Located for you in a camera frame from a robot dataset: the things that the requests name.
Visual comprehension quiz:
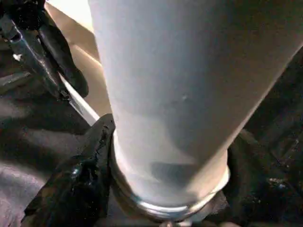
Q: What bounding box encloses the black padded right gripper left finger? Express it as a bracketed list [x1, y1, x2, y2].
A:
[23, 113, 116, 227]

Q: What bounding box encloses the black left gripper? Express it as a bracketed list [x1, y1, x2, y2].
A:
[0, 0, 89, 100]

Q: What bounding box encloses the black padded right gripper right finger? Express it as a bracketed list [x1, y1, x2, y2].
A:
[227, 130, 303, 227]

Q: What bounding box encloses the white plastic table leg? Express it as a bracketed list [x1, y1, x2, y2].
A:
[89, 0, 303, 220]

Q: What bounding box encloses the black mat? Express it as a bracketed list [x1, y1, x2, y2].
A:
[0, 35, 303, 227]

